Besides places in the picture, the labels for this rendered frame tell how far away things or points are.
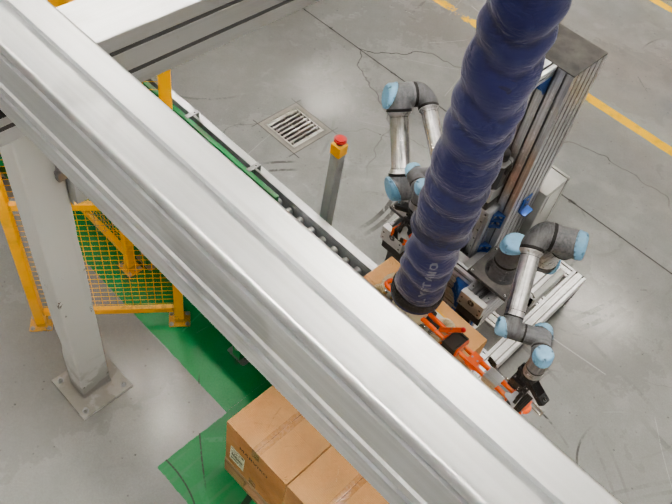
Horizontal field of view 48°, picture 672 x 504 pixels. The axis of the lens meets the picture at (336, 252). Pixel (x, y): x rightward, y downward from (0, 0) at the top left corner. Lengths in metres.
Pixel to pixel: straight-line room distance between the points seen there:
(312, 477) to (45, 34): 2.78
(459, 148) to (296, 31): 4.06
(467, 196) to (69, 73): 1.94
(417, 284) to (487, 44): 1.13
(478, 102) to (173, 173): 1.72
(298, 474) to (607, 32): 5.19
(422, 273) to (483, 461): 2.40
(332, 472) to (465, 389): 2.86
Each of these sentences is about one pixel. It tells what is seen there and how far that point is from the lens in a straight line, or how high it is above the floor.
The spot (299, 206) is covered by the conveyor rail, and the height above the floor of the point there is 0.59.
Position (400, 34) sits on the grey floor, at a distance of 6.55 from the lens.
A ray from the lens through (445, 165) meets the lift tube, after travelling 2.52.
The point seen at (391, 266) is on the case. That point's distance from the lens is 3.54.
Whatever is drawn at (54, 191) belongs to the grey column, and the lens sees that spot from 2.97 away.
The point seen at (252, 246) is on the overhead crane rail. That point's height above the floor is 3.21.
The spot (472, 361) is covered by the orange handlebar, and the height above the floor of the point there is 1.09.
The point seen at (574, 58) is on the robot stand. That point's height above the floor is 2.03.
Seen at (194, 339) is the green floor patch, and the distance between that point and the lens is 4.33.
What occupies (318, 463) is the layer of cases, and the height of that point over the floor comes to 0.54.
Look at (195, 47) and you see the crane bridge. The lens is 1.21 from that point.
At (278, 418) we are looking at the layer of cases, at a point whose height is 0.54.
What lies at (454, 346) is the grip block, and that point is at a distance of 3.19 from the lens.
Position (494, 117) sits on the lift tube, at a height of 2.25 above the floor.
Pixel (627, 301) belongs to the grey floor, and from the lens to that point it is 5.17.
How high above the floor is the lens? 3.70
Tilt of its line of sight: 51 degrees down
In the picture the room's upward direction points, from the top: 12 degrees clockwise
